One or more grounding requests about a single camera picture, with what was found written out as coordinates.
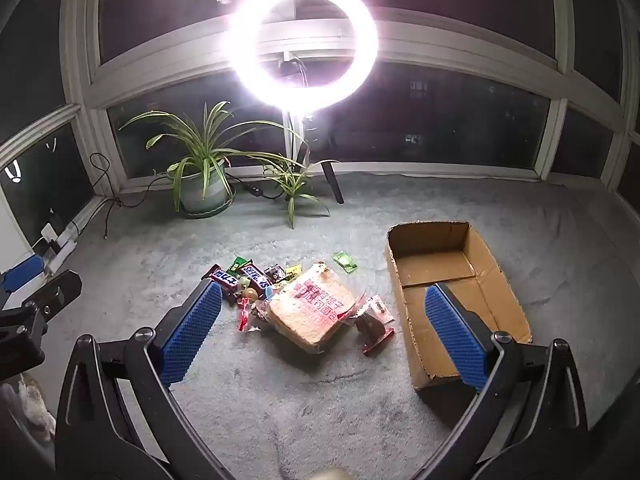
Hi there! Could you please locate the white window frame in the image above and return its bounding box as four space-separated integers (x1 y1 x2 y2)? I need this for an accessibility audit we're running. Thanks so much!
0 0 640 241

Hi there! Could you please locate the small spider plant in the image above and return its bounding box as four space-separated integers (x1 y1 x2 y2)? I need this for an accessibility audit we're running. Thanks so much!
260 152 333 231

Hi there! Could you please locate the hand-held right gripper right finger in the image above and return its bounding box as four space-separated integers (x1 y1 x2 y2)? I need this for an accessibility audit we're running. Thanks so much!
424 282 590 480

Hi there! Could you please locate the ring light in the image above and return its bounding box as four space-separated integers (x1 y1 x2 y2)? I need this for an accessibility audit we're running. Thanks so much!
229 0 379 111

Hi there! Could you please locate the sliced bread packet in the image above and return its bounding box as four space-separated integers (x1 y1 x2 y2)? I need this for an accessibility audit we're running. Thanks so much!
267 261 358 354

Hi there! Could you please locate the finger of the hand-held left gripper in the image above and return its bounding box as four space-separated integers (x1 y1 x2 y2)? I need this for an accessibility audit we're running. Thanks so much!
22 270 83 322
0 255 46 296

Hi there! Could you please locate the white power strip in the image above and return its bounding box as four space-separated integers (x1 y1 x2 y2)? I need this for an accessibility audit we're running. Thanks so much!
30 222 81 271

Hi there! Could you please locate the black cable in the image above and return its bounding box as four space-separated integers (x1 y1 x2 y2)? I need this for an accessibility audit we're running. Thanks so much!
89 152 173 241

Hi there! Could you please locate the cardboard box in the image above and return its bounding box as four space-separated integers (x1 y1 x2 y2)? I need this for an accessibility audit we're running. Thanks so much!
385 220 533 392

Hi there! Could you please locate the black inline cable switch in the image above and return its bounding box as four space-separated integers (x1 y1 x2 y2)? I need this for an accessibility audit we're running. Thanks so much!
242 182 286 200

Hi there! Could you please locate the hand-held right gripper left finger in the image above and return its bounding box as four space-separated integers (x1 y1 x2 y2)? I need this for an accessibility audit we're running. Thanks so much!
54 280 224 480

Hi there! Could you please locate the pink white snack packet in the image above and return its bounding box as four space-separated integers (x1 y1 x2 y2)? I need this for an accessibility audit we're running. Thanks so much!
362 296 394 322

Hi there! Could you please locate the small green candy packet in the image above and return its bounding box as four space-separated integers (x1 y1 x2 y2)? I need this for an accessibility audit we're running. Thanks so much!
332 251 360 274

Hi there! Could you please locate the large potted spider plant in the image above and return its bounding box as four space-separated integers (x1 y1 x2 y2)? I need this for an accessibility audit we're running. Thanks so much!
119 101 301 219

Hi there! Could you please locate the red strip candy packet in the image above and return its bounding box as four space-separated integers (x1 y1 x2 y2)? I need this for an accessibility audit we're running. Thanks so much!
237 296 257 334

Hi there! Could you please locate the brown chocolate bar blue lettering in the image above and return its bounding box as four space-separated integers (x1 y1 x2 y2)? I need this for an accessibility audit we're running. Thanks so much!
207 264 242 302
237 261 273 298

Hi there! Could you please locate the dark red-edged snack packet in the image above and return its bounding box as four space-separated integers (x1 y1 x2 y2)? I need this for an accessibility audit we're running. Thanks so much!
354 310 396 357

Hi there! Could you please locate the black tripod stand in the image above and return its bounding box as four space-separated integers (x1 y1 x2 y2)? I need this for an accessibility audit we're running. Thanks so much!
277 55 347 206

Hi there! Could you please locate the pale patterned clothing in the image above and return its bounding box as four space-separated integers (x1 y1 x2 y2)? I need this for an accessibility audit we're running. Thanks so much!
0 375 57 442

